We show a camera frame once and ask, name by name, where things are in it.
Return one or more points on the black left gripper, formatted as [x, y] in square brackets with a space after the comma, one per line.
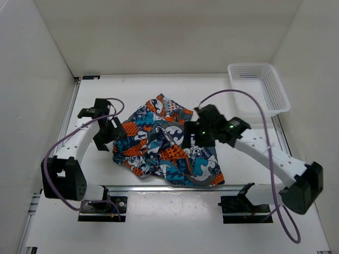
[117, 133]

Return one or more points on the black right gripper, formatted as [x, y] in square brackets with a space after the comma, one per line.
[192, 127]

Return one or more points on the colourful patterned shorts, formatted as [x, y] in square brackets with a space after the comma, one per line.
[153, 146]

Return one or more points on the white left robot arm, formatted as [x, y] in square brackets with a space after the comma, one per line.
[61, 168]

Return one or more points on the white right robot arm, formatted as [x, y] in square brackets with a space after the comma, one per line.
[303, 182]

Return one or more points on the white plastic mesh basket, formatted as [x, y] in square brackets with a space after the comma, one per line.
[261, 81]

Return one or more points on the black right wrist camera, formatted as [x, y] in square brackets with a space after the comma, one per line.
[209, 114]

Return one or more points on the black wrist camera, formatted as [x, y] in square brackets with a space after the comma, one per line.
[101, 107]
[209, 114]

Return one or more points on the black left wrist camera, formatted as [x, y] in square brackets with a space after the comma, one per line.
[101, 107]

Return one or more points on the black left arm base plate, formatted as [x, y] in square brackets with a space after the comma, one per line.
[115, 211]

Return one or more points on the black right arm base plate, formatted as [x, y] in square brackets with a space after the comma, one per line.
[239, 210]

